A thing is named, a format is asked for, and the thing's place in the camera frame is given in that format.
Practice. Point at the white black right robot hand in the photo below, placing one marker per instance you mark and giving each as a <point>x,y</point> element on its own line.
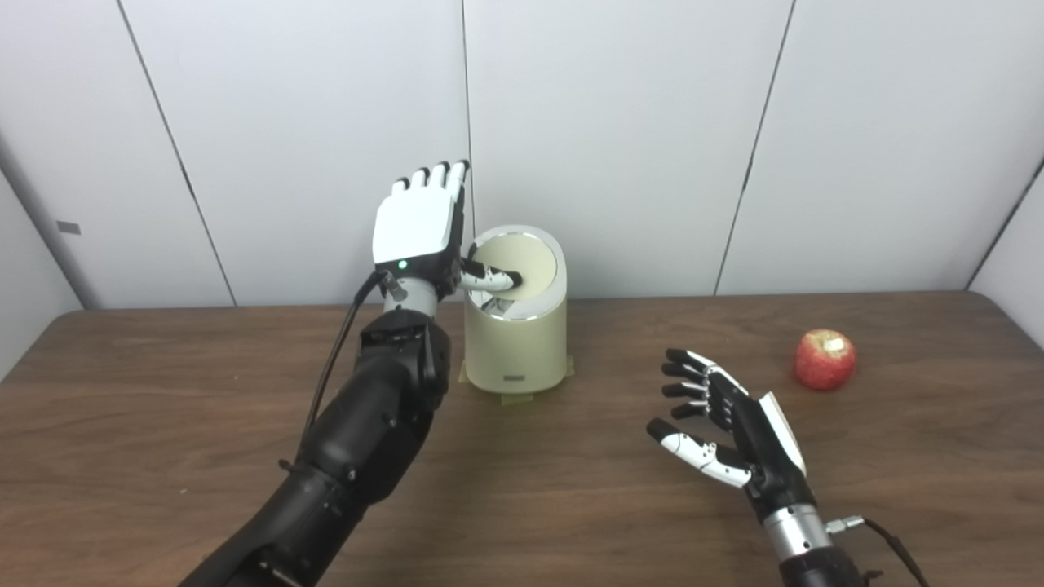
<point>758,444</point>

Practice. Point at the cream round bin lid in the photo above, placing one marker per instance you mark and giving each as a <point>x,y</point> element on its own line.
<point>537,259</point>

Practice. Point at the cream-colored round bin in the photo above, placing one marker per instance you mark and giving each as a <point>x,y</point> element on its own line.
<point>515,346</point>

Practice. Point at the small grey wall label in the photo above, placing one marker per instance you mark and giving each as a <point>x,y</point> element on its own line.
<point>68,227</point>

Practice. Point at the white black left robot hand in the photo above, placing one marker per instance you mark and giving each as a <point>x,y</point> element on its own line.
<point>412,228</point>

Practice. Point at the red apple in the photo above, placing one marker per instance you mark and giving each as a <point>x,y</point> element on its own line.
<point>825,359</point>

